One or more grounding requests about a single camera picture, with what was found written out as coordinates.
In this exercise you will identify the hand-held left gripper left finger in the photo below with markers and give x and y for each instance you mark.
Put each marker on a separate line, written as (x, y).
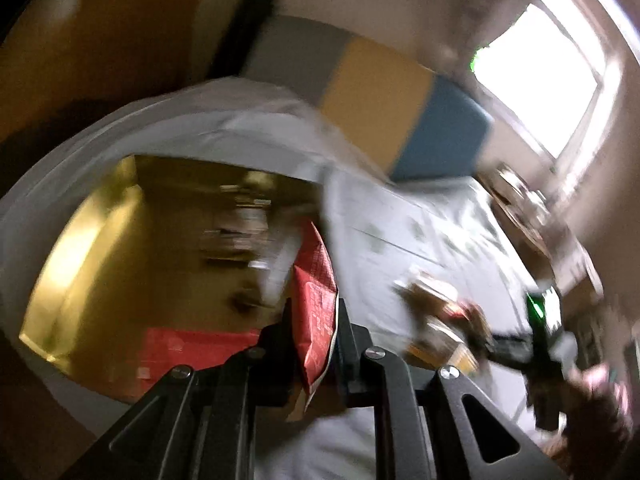
(277, 360)

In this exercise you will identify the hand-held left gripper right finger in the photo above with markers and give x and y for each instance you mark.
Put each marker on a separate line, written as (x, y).
(352, 360)

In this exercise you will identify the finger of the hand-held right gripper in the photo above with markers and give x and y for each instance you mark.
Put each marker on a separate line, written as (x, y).
(510, 350)

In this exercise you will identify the green yellow cracker packet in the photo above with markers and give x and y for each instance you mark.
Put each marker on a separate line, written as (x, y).
(450, 355)

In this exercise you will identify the clear cake packet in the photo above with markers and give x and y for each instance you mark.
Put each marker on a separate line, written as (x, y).
(432, 292)

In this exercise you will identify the brown foil snack packet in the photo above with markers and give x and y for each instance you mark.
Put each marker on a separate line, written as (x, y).
(235, 225)

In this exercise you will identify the gold tin box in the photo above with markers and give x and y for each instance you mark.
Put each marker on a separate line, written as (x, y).
(125, 260)

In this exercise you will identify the person's right forearm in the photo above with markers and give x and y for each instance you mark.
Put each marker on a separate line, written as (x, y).
(600, 440)

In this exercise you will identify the person's right hand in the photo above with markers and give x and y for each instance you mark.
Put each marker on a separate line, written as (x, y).
(602, 385)

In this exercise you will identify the white cloud print tablecloth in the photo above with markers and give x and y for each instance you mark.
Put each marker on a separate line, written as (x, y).
(400, 220)

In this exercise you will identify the grey yellow blue chair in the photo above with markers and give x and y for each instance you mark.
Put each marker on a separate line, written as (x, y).
(380, 90)

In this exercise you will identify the window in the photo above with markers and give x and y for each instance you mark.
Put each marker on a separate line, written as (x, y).
(545, 70)

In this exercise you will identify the black rolled mat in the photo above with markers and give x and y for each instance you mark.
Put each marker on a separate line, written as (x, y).
(245, 30)

